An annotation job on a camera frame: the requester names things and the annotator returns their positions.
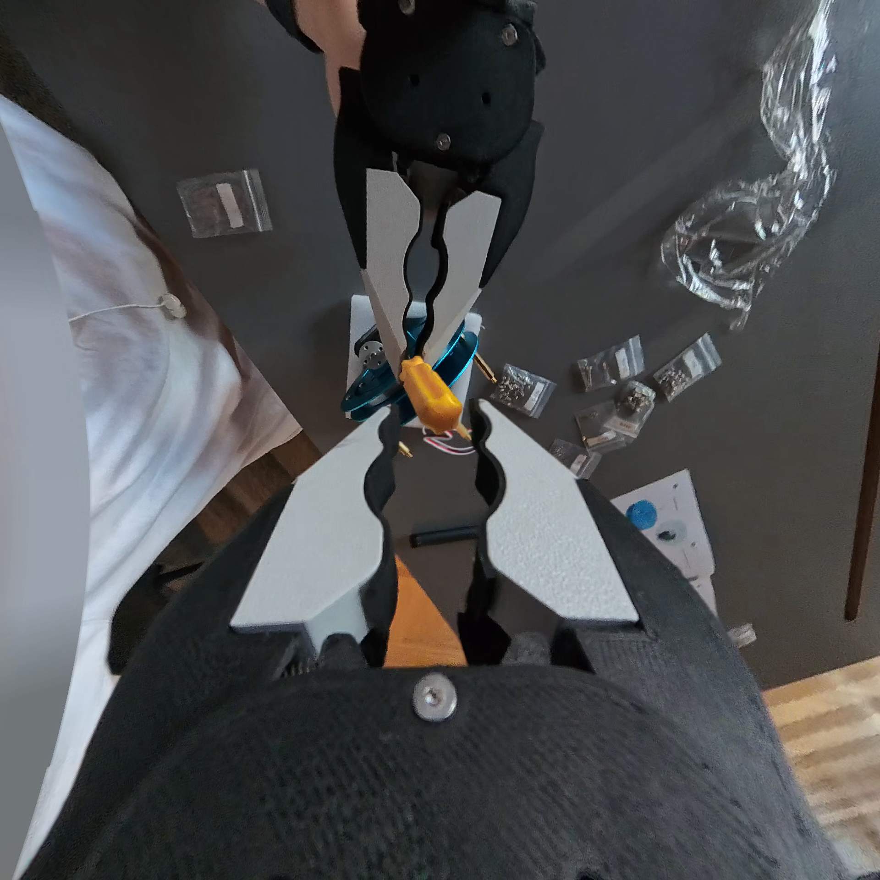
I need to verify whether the clear bag of long screws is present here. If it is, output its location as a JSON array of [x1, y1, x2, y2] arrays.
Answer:
[[576, 335, 646, 393]]

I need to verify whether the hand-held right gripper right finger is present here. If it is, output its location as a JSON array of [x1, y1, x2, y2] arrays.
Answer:
[[457, 397, 638, 666]]

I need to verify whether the clear bag of few screws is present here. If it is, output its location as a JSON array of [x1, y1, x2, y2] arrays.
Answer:
[[574, 406, 644, 452]]

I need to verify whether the yellow handled screwdriver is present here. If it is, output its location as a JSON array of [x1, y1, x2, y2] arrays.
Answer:
[[400, 355, 463, 430]]

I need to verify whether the person's left forearm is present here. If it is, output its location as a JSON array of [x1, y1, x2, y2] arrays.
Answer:
[[292, 0, 369, 114]]

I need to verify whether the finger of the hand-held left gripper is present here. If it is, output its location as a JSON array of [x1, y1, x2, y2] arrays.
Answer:
[[362, 167, 432, 364], [417, 187, 503, 361]]

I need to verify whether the printed instruction sheet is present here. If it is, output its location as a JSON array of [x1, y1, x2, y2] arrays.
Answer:
[[608, 469, 719, 620]]

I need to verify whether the clear bag of short screws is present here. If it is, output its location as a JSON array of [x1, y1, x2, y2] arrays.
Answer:
[[496, 364, 556, 418]]

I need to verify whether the white foam block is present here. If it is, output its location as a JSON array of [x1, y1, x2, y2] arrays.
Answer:
[[349, 294, 485, 430]]

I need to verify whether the clear bag of hex nuts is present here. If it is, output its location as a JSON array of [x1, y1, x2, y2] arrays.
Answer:
[[653, 333, 723, 403]]

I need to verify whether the clear bag of tiny nuts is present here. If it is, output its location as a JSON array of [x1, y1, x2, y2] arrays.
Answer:
[[549, 438, 602, 480]]

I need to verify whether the dark grey desk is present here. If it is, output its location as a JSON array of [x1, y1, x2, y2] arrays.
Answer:
[[0, 0, 880, 688]]

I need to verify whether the blue round servo base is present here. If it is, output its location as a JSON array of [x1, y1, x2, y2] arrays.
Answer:
[[341, 313, 499, 458]]

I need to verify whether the white cord with bead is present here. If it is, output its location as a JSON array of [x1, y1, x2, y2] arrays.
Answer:
[[69, 292, 188, 324]]

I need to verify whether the black precision screwdriver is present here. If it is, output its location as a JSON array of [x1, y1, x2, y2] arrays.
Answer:
[[410, 526, 482, 549]]

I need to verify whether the crumpled clear plastic wrap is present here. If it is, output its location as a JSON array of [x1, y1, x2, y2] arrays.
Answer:
[[660, 0, 840, 331]]

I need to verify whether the empty clear zip bag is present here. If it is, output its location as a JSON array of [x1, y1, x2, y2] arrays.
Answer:
[[176, 168, 274, 239]]

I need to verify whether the red white servo cable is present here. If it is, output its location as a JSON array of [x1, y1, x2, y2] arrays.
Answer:
[[421, 426, 477, 456]]

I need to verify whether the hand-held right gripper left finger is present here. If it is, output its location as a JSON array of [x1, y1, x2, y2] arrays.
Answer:
[[229, 404, 403, 666]]

